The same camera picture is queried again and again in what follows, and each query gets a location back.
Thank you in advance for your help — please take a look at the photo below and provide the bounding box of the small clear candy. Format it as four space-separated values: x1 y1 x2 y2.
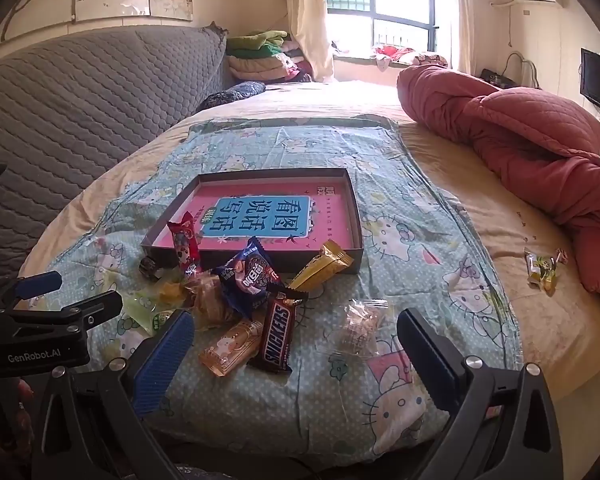
337 298 391 358

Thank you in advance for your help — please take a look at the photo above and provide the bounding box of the window with dark frame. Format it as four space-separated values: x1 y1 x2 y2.
325 0 441 56

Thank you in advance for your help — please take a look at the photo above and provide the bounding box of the blue cookie packet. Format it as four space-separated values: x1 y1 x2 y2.
211 236 283 321

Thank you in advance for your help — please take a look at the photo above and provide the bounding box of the red quilt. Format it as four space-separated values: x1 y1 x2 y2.
396 65 600 306

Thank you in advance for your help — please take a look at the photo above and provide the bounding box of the green folded blanket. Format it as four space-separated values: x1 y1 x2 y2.
226 30 288 58

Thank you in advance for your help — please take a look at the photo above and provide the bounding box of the green packet with yellow cake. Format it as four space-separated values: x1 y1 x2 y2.
122 280 191 336

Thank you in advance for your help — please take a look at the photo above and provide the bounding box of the small green candy packet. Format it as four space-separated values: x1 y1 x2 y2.
524 248 568 297

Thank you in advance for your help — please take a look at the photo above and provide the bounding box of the cartoon cat printed blanket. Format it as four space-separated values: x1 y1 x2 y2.
25 117 523 461

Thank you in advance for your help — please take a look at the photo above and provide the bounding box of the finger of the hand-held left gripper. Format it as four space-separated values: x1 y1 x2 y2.
2 290 123 336
0 271 63 311

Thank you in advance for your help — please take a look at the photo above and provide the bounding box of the sheer white curtain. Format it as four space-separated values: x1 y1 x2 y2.
432 0 476 73

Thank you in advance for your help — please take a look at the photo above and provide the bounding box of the beige bed sheet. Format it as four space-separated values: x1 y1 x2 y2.
0 80 600 411

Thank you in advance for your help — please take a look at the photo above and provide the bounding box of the red snack packet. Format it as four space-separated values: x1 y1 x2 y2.
167 211 202 278

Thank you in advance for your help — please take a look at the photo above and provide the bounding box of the cream curtain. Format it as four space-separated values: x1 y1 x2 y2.
286 0 336 82

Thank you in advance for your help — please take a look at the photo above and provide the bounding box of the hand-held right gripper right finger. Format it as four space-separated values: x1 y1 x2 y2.
396 307 566 480

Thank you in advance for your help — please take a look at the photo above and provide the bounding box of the brown chocolate bar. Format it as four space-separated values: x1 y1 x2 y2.
247 284 308 373

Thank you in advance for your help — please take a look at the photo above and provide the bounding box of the grey quilted headboard cover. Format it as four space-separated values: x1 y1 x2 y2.
0 25 228 281

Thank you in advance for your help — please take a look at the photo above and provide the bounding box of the small black box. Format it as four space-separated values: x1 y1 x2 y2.
480 68 513 88

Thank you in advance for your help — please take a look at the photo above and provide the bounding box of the yellow wafer packet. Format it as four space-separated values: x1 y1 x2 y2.
287 240 355 292

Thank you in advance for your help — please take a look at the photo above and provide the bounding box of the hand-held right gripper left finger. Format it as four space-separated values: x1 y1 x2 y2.
32 310 196 480

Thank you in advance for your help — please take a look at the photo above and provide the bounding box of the white hose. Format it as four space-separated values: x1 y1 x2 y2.
502 50 538 88

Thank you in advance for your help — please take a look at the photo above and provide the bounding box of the orange biscuit packet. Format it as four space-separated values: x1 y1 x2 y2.
198 317 266 377

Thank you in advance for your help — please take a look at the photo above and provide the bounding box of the brown cardboard box tray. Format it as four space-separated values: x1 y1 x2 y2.
141 167 365 276

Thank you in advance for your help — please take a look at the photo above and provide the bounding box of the dark patterned pillow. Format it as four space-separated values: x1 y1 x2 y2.
200 81 267 110

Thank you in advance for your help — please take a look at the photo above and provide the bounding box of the clear-wrapped bread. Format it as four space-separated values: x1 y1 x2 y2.
182 272 241 331

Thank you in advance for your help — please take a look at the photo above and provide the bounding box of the pile of red clothes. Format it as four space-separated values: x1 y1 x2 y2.
372 44 448 68

